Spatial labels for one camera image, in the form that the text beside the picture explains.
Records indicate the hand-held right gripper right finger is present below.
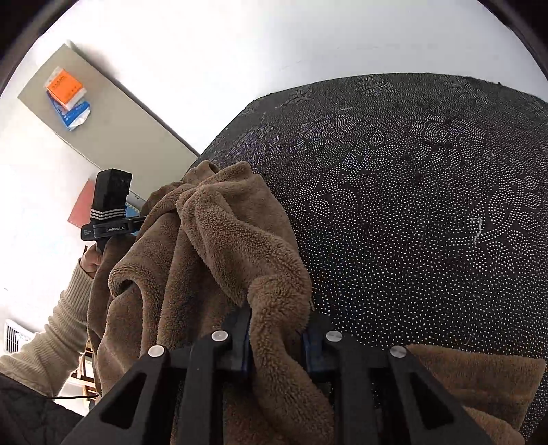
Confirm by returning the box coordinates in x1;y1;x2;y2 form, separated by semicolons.
300;312;493;445

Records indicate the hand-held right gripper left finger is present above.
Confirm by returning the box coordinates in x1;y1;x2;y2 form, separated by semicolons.
60;306;253;445

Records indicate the brown fleece sweater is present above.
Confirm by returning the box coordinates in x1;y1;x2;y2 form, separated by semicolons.
86;160;546;445

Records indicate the person's left hand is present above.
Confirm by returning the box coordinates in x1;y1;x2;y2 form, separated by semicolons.
80;246;105;279

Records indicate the red panel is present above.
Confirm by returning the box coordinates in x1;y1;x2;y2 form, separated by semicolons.
68;177;97;227

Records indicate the grey cabinet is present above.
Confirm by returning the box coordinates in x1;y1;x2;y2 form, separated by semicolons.
17;40;202;215

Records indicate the blue tissue pack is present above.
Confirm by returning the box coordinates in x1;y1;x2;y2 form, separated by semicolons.
47;92;92;131

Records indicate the orange tissue pack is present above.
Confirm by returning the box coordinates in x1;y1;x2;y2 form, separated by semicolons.
45;66;86;107

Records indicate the wooden chair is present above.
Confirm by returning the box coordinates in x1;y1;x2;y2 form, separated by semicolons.
71;338;101;401

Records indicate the white floor vent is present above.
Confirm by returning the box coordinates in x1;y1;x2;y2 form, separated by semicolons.
3;319;35;354

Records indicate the black dotted tablecloth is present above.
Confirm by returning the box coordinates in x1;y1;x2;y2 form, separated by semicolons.
199;73;548;429

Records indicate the person's dark clothing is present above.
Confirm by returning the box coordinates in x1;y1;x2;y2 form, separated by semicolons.
0;372;92;445

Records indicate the black cable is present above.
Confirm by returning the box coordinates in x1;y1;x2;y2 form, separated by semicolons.
43;394;101;403

